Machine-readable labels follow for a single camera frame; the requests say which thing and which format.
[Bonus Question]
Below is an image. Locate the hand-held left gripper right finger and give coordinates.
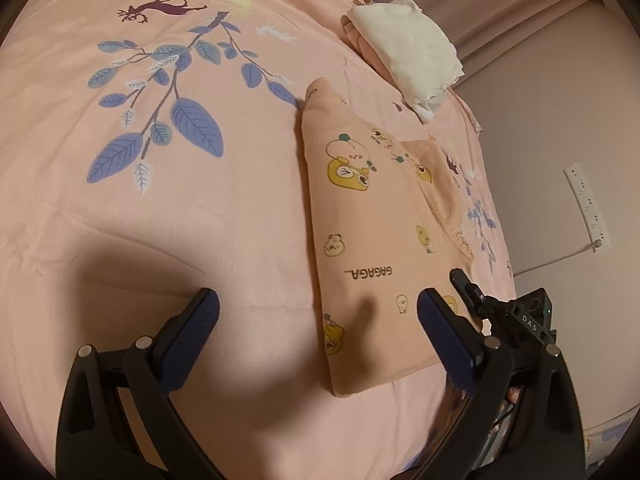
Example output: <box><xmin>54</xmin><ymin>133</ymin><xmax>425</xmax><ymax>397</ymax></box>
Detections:
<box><xmin>415</xmin><ymin>287</ymin><xmax>586</xmax><ymax>480</ymax></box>

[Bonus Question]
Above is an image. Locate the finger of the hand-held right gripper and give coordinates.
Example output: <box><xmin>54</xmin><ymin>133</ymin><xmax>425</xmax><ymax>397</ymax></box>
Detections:
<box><xmin>449</xmin><ymin>267</ymin><xmax>495</xmax><ymax>332</ymax></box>

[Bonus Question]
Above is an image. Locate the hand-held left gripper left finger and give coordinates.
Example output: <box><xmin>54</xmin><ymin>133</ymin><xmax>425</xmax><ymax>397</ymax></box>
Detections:
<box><xmin>56</xmin><ymin>287</ymin><xmax>221</xmax><ymax>480</ymax></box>

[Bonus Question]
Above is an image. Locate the pink cartoon print garment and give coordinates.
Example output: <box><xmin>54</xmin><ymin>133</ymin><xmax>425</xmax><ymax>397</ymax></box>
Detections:
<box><xmin>299</xmin><ymin>77</ymin><xmax>483</xmax><ymax>401</ymax></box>

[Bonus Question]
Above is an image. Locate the pink printed bedsheet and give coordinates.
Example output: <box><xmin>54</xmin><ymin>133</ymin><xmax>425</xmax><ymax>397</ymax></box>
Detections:
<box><xmin>0</xmin><ymin>0</ymin><xmax>518</xmax><ymax>480</ymax></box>

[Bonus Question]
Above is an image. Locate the white power strip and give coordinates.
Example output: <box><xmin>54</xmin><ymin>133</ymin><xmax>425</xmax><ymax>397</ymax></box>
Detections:
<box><xmin>564</xmin><ymin>162</ymin><xmax>612</xmax><ymax>253</ymax></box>

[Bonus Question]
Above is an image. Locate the light printed cloth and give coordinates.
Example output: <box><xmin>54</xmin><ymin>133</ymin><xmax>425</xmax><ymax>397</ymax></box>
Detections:
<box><xmin>582</xmin><ymin>405</ymin><xmax>638</xmax><ymax>466</ymax></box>

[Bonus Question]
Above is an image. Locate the white folded garment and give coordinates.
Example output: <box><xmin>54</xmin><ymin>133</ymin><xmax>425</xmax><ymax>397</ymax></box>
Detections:
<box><xmin>400</xmin><ymin>85</ymin><xmax>451</xmax><ymax>125</ymax></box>

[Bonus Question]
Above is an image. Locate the cream folded garment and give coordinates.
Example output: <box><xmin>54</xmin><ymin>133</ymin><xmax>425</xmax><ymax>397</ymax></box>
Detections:
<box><xmin>347</xmin><ymin>0</ymin><xmax>463</xmax><ymax>106</ymax></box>

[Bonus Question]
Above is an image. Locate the pink folded garment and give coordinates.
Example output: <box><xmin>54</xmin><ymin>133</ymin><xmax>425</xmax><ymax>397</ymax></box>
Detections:
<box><xmin>341</xmin><ymin>15</ymin><xmax>401</xmax><ymax>96</ymax></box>

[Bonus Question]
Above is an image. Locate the pink curtain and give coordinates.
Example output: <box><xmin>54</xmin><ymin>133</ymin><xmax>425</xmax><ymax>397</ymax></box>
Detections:
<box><xmin>372</xmin><ymin>0</ymin><xmax>626</xmax><ymax>96</ymax></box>

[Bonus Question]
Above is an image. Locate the white power cable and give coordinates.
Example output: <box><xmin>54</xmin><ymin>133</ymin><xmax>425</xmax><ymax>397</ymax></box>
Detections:
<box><xmin>512</xmin><ymin>241</ymin><xmax>601</xmax><ymax>277</ymax></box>

